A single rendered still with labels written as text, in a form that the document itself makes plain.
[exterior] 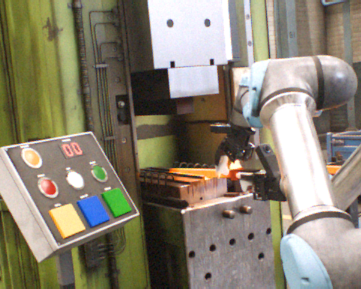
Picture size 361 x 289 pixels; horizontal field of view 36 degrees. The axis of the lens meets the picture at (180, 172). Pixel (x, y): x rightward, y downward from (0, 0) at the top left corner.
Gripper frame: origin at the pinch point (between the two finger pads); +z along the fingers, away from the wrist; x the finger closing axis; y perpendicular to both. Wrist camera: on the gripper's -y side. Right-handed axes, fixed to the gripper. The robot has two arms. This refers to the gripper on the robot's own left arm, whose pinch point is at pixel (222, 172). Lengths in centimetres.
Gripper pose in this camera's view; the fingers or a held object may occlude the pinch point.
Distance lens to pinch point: 183.4
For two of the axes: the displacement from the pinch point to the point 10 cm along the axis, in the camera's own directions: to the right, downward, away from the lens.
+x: 8.2, -1.6, 5.5
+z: -1.9, 8.3, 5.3
